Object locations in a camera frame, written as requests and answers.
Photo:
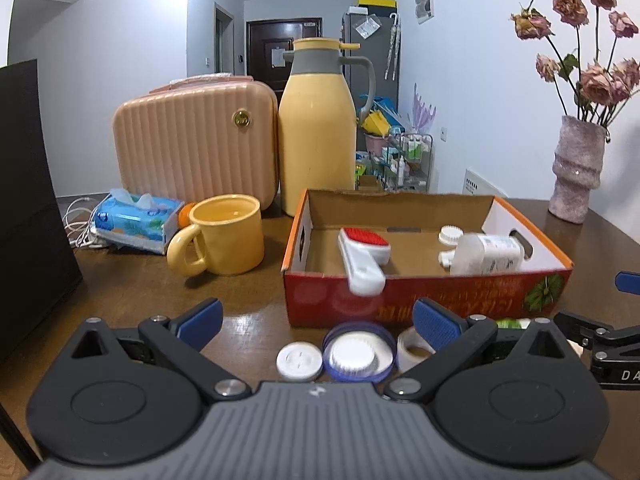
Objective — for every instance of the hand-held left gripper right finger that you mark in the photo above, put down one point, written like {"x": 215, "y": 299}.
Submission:
{"x": 437, "y": 325}

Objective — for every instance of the grey refrigerator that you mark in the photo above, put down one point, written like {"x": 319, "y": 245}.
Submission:
{"x": 380, "y": 80}

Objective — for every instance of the green packet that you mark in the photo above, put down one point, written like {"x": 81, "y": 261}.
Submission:
{"x": 361, "y": 167}

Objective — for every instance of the green tube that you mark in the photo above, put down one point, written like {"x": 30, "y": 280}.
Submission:
{"x": 510, "y": 323}

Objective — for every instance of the blue tissue pack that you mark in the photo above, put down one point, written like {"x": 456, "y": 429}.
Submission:
{"x": 135, "y": 222}

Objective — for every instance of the white round plastic lid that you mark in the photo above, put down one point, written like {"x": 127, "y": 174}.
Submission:
{"x": 300, "y": 362}

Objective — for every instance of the orange fruit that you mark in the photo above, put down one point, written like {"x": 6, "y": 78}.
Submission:
{"x": 186, "y": 215}

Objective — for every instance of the pink bucket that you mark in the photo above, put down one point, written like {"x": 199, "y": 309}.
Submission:
{"x": 374, "y": 142}

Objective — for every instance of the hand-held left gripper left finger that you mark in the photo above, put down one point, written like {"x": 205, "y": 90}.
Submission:
{"x": 200, "y": 322}

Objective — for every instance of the metal trolley rack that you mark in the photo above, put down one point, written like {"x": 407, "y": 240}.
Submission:
{"x": 412, "y": 160}

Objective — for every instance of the purple wall decoration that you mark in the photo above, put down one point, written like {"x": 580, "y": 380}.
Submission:
{"x": 422, "y": 110}

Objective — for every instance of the black rod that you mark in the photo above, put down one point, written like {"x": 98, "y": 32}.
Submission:
{"x": 17, "y": 435}

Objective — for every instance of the black panel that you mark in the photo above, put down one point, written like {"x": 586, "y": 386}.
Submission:
{"x": 35, "y": 210}

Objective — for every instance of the pink textured vase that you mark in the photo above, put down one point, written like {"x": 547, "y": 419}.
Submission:
{"x": 577, "y": 175}

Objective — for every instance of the white labelled plastic jar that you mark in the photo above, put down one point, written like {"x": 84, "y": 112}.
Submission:
{"x": 485, "y": 255}

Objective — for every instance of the yellow black box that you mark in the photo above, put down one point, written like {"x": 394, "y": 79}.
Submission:
{"x": 377, "y": 2}

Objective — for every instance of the orange white cardboard box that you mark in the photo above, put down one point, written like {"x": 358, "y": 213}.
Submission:
{"x": 425, "y": 300}

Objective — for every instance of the yellow blue toy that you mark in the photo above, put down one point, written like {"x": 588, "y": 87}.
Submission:
{"x": 377, "y": 122}

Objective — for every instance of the white tape roll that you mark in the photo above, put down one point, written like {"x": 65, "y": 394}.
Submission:
{"x": 407, "y": 355}

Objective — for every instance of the dark brown entrance door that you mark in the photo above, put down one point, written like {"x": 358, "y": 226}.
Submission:
{"x": 265, "y": 45}

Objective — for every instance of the white ribbed round lid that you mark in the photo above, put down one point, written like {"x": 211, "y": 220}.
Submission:
{"x": 352, "y": 355}

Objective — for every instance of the blue round lid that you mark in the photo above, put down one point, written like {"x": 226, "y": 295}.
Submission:
{"x": 382, "y": 355}

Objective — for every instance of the red white lint brush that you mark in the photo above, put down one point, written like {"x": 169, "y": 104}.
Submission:
{"x": 362, "y": 265}

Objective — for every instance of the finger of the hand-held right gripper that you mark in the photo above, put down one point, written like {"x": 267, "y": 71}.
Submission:
{"x": 629, "y": 281}
{"x": 580, "y": 325}

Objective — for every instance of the yellow ceramic mug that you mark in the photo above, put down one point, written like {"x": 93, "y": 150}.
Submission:
{"x": 230, "y": 240}

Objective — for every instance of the small brown cardboard box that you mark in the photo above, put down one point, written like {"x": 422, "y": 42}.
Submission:
{"x": 369, "y": 183}

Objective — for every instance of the hanging folded umbrella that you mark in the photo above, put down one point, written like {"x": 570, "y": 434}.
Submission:
{"x": 392, "y": 45}

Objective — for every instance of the bunch of dried pink roses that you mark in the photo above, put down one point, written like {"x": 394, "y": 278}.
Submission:
{"x": 597, "y": 82}

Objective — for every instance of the white ribbed cap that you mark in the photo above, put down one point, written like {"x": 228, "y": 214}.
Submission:
{"x": 451, "y": 235}

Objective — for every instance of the grey interior door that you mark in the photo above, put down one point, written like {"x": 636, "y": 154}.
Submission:
{"x": 224, "y": 40}

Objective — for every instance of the pink ribbed small suitcase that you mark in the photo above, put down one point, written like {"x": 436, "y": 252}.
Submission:
{"x": 190, "y": 150}

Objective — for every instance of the yellow thermos jug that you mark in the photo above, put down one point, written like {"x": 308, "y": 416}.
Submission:
{"x": 315, "y": 145}

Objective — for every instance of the clear plastic bag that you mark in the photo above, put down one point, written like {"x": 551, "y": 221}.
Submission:
{"x": 367, "y": 27}

